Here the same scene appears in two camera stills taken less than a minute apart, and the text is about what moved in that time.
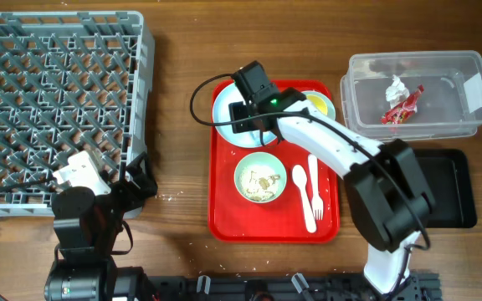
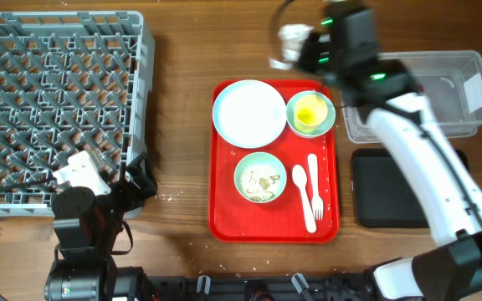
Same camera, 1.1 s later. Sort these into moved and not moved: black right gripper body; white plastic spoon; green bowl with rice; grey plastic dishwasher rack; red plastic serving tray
Moved: black right gripper body
Not moved: grey plastic dishwasher rack; red plastic serving tray; green bowl with rice; white plastic spoon
